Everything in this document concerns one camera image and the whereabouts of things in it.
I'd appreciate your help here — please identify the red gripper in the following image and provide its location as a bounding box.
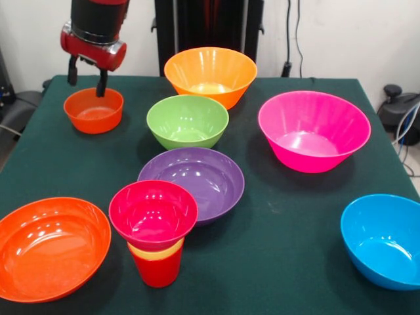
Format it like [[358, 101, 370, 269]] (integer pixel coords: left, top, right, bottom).
[[60, 22, 128, 98]]

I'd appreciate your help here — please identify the small orange bowl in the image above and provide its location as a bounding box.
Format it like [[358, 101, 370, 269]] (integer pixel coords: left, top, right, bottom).
[[64, 87, 124, 135]]

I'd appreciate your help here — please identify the small crimson bowl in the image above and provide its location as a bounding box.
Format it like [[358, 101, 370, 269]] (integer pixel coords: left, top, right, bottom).
[[108, 180, 199, 251]]

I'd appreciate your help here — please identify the purple bowl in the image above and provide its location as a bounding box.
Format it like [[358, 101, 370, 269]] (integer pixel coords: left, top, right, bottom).
[[137, 147, 245, 228]]

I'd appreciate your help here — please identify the stack of yellow cups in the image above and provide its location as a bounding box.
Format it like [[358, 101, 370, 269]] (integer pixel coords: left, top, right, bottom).
[[127, 238, 185, 262]]

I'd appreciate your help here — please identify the red cup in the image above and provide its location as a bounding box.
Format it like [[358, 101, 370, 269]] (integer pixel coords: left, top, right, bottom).
[[131, 253, 183, 288]]

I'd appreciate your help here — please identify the black chair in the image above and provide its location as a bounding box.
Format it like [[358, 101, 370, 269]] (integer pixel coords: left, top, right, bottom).
[[0, 49, 53, 138]]

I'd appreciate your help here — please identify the green bowl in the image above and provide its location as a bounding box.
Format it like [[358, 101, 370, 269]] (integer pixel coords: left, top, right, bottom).
[[146, 94, 230, 150]]

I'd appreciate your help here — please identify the large light orange bowl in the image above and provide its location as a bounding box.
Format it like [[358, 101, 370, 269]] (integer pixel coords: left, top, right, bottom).
[[163, 47, 258, 110]]

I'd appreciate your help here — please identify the large red-orange bowl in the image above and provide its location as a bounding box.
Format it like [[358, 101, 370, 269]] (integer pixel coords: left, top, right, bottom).
[[0, 197, 112, 303]]

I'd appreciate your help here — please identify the large magenta bowl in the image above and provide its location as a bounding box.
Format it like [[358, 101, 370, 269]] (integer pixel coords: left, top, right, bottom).
[[258, 91, 372, 174]]

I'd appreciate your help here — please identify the dark green table cloth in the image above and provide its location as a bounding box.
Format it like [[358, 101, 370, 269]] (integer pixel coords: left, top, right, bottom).
[[0, 74, 420, 315]]

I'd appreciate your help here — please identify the blue bowl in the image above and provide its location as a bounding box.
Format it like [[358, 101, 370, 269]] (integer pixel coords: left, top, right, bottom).
[[341, 194, 420, 291]]

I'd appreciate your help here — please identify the black wall cable with plug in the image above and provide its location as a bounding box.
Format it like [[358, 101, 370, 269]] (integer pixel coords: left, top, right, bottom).
[[281, 0, 294, 78]]

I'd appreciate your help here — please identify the black device with cables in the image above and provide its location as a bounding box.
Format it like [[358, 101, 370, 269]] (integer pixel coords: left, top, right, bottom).
[[377, 84, 420, 146]]

